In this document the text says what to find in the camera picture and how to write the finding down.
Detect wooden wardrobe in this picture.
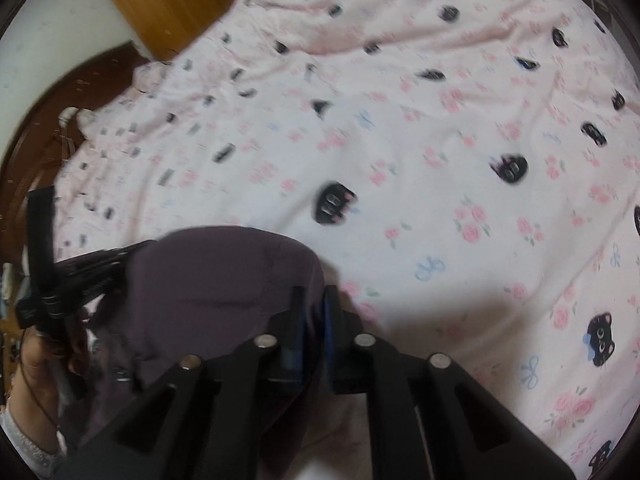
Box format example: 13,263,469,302
95,0,242,62

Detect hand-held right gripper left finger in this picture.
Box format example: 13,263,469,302
55,286,310,480

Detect person's left hand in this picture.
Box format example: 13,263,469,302
10,316,93,437

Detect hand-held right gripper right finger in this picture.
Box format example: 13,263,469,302
322,285,577,480

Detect grey purple garment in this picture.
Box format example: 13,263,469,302
65,225,342,463

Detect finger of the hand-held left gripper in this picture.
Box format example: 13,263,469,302
55,240,159,282
66,265,129,312

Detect dark wooden headboard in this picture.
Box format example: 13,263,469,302
0,40,152,266

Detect person's left forearm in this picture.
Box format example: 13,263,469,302
0,402,67,472

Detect small white object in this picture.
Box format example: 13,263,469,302
59,107,97,132

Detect pink printed blanket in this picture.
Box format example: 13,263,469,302
52,0,640,480

